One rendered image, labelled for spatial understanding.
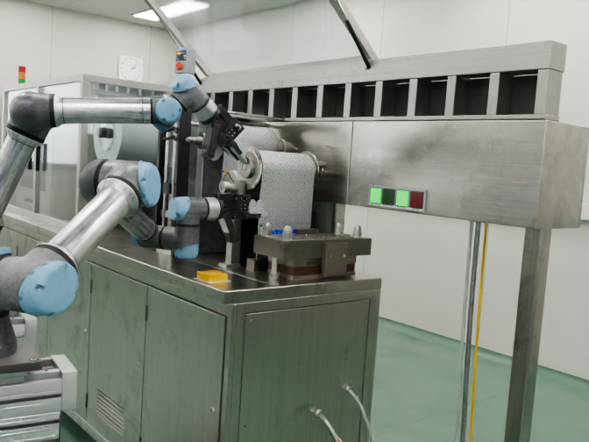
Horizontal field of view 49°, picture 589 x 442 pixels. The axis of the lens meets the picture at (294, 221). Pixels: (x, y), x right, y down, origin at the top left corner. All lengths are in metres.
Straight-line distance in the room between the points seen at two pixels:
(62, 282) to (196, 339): 0.73
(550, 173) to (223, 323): 1.02
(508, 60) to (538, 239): 0.54
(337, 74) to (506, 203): 0.85
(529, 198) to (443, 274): 3.15
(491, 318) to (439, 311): 0.45
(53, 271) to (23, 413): 0.35
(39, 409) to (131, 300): 0.94
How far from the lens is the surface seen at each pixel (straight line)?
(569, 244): 4.47
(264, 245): 2.12
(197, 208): 2.03
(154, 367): 2.33
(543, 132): 1.89
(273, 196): 2.24
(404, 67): 2.22
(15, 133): 2.09
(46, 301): 1.42
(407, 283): 5.24
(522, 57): 1.97
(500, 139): 1.96
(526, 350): 2.13
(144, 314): 2.37
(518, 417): 2.20
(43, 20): 7.83
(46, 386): 1.58
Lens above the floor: 1.28
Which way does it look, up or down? 5 degrees down
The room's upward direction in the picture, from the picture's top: 4 degrees clockwise
